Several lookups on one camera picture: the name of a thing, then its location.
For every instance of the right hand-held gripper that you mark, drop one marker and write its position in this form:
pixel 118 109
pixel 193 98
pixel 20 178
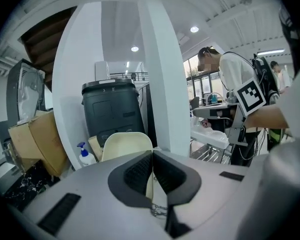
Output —
pixel 250 97

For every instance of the long ceiling light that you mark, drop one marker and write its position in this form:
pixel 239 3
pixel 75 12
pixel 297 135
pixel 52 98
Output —
pixel 270 52

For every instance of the cream plastic soap dish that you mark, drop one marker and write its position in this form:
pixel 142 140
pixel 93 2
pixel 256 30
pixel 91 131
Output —
pixel 125 144

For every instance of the person's white shirt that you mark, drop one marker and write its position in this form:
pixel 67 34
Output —
pixel 298 101

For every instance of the blue pump soap bottle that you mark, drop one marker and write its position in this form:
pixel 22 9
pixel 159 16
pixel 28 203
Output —
pixel 85 156

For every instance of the round ceiling light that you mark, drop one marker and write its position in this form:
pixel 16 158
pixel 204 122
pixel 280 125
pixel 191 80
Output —
pixel 194 29
pixel 134 48

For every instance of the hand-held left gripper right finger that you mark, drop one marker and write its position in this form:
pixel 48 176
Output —
pixel 173 177

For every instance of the person's right forearm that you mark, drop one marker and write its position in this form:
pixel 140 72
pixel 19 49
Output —
pixel 265 119

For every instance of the black marble counter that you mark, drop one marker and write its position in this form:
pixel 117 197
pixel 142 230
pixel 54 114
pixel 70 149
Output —
pixel 27 184

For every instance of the brown cardboard box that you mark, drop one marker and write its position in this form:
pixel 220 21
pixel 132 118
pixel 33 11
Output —
pixel 37 141

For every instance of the white square column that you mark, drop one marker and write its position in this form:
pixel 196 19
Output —
pixel 162 79

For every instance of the brown wooden staircase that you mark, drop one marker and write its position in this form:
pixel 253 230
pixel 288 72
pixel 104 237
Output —
pixel 48 41

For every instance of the black plastic bin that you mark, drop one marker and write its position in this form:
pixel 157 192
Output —
pixel 112 109

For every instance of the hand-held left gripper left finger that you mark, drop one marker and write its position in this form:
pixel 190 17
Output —
pixel 136 175

